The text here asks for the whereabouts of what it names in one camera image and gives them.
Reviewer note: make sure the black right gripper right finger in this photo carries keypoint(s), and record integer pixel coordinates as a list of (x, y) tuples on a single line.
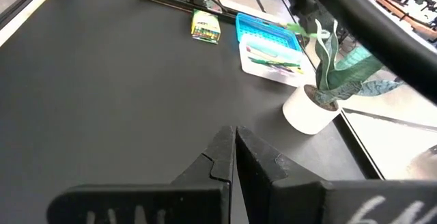
[(269, 183)]

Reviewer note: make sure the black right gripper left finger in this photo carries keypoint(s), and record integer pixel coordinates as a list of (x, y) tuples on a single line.
[(218, 162)]

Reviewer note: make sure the green ballpoint pen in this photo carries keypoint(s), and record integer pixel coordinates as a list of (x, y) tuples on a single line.
[(273, 62)]

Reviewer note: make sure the white plant pot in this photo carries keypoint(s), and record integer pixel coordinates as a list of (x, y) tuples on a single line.
[(304, 114)]

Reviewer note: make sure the clear plastic pencil box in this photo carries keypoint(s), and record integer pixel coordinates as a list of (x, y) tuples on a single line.
[(266, 75)]

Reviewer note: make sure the green snake plant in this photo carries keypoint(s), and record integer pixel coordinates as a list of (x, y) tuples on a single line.
[(341, 77)]

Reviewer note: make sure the yellow green crayon box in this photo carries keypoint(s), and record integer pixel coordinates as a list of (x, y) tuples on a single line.
[(206, 27)]

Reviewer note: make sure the blue pencil box lid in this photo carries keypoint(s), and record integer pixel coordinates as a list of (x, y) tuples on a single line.
[(263, 27)]

